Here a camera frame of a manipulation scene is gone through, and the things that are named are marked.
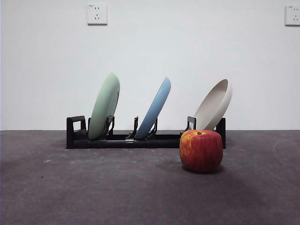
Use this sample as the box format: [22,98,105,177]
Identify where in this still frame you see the red yellow apple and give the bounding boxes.
[179,129,223,174]

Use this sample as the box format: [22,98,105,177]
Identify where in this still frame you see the green plate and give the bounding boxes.
[88,72,120,141]

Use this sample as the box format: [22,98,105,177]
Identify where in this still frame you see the white wall socket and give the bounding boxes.
[87,3,108,26]
[285,4,300,27]

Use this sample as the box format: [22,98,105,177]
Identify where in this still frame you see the black plate rack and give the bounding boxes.
[66,115,226,150]

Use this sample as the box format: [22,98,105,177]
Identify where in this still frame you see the blue plate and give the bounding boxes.
[135,76,172,139]

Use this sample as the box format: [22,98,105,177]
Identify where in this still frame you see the beige plate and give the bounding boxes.
[193,78,233,131]

